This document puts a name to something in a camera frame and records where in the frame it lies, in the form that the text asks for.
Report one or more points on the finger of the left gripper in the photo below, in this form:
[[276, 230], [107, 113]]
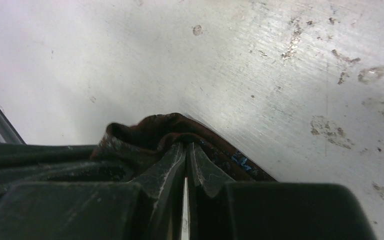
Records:
[[29, 163]]

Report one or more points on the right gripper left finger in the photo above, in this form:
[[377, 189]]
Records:
[[147, 207]]

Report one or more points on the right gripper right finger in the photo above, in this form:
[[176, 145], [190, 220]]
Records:
[[221, 208]]

